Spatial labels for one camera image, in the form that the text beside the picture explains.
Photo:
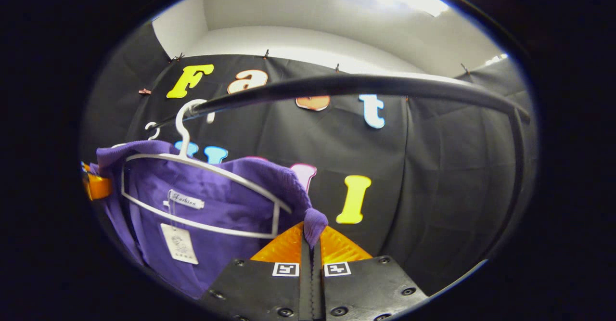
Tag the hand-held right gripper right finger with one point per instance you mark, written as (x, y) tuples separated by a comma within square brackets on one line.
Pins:
[(365, 292)]

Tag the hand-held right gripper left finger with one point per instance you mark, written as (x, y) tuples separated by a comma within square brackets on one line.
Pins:
[(260, 292)]

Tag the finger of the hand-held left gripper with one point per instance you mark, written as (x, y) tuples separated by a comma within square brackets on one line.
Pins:
[(98, 186)]

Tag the white clothes hanger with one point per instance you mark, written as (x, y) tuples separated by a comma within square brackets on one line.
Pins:
[(154, 129), (192, 162)]

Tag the purple shirt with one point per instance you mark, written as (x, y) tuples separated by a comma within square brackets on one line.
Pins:
[(226, 200)]

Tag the small ceiling light panel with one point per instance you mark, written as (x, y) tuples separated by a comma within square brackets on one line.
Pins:
[(495, 59)]

